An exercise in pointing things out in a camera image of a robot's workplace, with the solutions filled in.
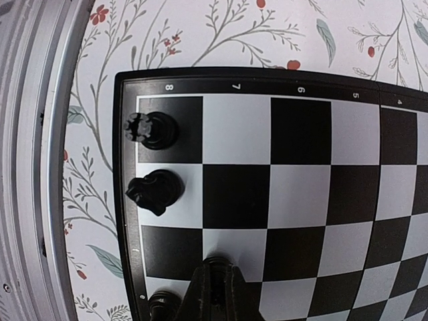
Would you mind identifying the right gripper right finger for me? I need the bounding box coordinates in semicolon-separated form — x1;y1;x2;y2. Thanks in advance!
225;265;264;321

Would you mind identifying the black rook corner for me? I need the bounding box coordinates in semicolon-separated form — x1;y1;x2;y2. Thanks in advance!
123;112;179;150

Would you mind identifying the black white chessboard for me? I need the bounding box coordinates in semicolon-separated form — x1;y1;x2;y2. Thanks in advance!
112;68;427;320

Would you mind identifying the black pawn second row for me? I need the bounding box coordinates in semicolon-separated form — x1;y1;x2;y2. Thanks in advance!
203;256;231;306

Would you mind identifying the black pawn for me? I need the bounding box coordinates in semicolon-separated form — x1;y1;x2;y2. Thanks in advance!
148;290;181;321

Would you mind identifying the floral patterned table mat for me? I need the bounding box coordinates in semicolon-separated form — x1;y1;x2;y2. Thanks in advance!
64;1;427;320

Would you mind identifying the black piece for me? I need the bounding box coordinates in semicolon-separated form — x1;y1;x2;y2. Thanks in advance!
125;169;185;217

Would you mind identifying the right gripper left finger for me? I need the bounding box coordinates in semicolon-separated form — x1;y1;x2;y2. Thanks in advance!
175;263;212;321

